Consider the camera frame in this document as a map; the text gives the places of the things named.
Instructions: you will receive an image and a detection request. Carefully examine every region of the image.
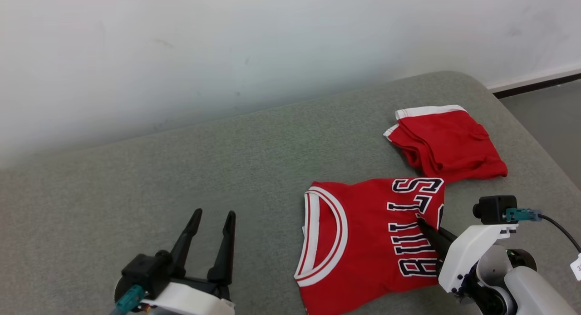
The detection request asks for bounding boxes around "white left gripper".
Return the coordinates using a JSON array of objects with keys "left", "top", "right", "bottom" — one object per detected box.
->
[{"left": 143, "top": 208, "right": 236, "bottom": 315}]

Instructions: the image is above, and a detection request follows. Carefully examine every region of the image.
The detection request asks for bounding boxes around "teal plug right camera cable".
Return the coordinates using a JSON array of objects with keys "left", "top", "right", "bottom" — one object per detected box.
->
[{"left": 503, "top": 207, "right": 581, "bottom": 254}]

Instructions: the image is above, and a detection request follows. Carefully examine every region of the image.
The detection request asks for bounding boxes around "white black wall baseboard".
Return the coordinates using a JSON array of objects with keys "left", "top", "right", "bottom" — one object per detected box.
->
[{"left": 487, "top": 65, "right": 581, "bottom": 99}]

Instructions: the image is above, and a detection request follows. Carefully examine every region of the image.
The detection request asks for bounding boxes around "teal plug left camera cable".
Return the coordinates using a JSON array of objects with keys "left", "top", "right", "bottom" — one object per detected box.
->
[{"left": 111, "top": 285, "right": 146, "bottom": 315}]

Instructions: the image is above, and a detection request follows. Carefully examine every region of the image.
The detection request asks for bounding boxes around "red shorts white waistband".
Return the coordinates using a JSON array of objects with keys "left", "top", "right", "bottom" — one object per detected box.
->
[{"left": 384, "top": 105, "right": 508, "bottom": 184}]

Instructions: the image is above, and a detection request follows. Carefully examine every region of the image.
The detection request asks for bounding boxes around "red white basketball jersey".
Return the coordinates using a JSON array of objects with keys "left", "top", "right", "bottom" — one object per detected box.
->
[{"left": 294, "top": 177, "right": 446, "bottom": 315}]

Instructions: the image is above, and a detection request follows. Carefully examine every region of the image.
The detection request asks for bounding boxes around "grey fabric sofa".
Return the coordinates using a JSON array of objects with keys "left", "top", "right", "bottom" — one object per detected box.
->
[{"left": 0, "top": 71, "right": 581, "bottom": 315}]

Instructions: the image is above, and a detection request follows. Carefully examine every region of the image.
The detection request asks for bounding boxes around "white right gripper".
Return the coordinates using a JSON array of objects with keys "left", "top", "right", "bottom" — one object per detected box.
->
[{"left": 416, "top": 217, "right": 518, "bottom": 294}]

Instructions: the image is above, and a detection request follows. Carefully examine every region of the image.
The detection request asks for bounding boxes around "teal plug camera cable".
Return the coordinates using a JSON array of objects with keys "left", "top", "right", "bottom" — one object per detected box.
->
[
  {"left": 111, "top": 285, "right": 146, "bottom": 315},
  {"left": 503, "top": 207, "right": 581, "bottom": 254}
]

